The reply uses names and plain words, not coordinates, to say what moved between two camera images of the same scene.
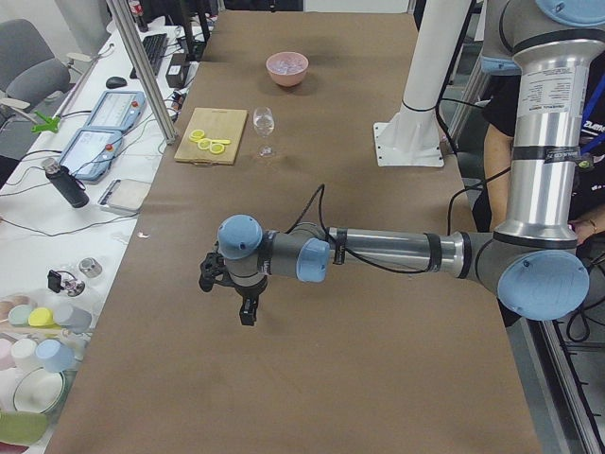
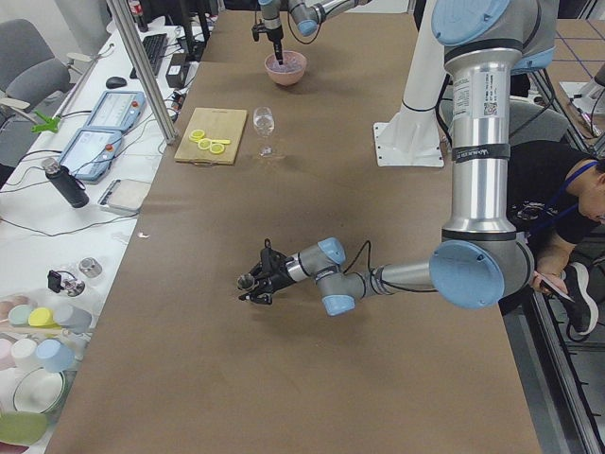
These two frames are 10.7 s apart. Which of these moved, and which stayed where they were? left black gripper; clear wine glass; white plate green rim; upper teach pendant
Moved: left black gripper
Stayed: white plate green rim; clear wine glass; upper teach pendant
